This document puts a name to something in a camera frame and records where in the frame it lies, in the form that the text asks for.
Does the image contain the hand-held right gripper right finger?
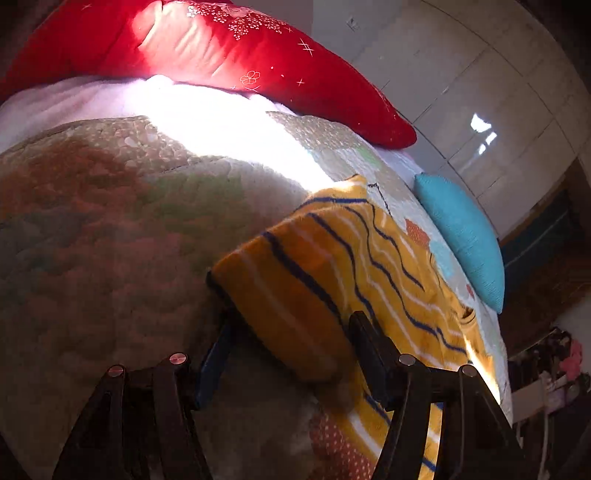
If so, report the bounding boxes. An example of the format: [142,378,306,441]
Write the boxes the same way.
[348,311,532,480]

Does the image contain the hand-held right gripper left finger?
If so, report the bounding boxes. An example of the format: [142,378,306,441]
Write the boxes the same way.
[53,318,234,480]

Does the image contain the yellow striped sweater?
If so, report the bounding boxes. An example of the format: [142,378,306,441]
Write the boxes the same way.
[205,174,502,480]

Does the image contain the teal cushion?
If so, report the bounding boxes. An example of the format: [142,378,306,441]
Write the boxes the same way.
[414,173,506,315]

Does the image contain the patterned quilt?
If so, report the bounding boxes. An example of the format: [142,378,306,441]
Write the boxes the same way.
[0,113,514,480]

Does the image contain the cluttered storage shelf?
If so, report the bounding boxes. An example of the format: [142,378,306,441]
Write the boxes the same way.
[508,325,591,480]

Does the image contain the brown wooden door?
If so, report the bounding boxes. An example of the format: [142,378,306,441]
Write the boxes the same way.
[501,240,591,344]

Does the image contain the pink garment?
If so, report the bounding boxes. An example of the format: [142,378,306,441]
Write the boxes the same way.
[558,339,584,380]

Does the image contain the white fleece blanket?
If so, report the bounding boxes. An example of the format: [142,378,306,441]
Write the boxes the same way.
[0,75,305,155]

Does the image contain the red embroidered pillow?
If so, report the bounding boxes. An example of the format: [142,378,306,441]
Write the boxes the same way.
[0,0,419,150]

